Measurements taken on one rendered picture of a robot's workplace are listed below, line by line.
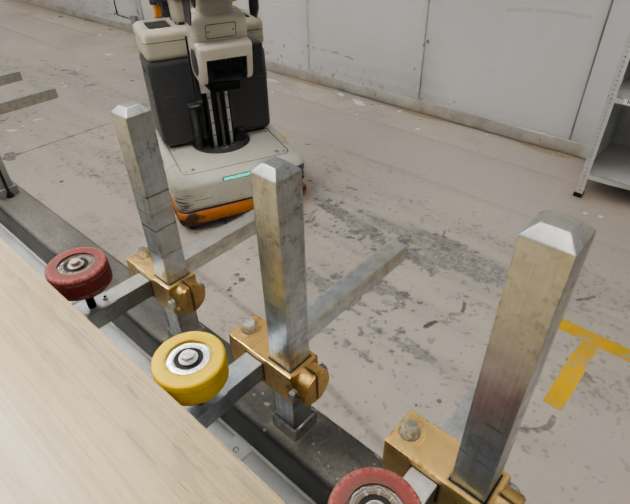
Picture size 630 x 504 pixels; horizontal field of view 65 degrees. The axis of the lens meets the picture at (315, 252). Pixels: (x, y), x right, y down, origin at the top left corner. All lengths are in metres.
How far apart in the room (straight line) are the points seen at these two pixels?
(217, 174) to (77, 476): 1.85
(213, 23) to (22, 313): 1.60
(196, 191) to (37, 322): 1.63
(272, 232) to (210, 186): 1.78
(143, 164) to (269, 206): 0.24
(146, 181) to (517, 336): 0.49
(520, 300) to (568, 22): 2.80
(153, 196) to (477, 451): 0.49
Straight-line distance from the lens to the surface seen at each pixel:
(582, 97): 3.17
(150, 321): 0.93
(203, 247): 0.85
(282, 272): 0.51
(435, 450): 0.56
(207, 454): 0.50
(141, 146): 0.66
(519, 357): 0.39
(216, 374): 0.55
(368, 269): 0.78
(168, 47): 2.37
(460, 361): 1.79
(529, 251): 0.33
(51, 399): 0.59
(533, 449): 1.65
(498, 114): 3.35
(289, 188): 0.47
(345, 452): 0.72
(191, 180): 2.25
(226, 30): 2.15
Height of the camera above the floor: 1.32
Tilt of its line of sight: 37 degrees down
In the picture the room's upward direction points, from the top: 1 degrees counter-clockwise
